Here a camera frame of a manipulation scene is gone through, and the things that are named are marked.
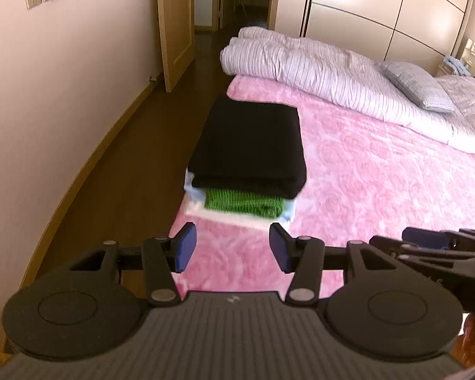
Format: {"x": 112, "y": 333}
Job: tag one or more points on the green folded garment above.
{"x": 241, "y": 204}

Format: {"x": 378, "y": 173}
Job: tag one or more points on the grey checked pillow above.
{"x": 419, "y": 85}

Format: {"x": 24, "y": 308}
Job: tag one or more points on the pink floral blanket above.
{"x": 360, "y": 190}

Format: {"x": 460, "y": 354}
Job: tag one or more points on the white sliding-door wardrobe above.
{"x": 360, "y": 0}

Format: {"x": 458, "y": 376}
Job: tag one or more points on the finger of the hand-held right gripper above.
{"x": 388, "y": 245}
{"x": 425, "y": 238}

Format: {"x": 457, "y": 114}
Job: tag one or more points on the light blue folded garment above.
{"x": 193, "y": 194}

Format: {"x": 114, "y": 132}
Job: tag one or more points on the black garment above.
{"x": 249, "y": 146}

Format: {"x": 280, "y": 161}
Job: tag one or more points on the lilac striped quilt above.
{"x": 320, "y": 71}

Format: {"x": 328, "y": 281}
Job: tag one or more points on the white wall shelf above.
{"x": 441, "y": 70}

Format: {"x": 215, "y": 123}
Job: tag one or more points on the light wooden door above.
{"x": 178, "y": 27}

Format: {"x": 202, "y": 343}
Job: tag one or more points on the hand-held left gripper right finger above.
{"x": 280, "y": 249}

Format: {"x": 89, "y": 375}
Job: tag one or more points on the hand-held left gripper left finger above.
{"x": 186, "y": 247}

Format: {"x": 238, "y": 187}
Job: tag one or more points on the white folded garment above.
{"x": 221, "y": 218}

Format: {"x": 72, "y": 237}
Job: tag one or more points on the blue towel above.
{"x": 455, "y": 64}

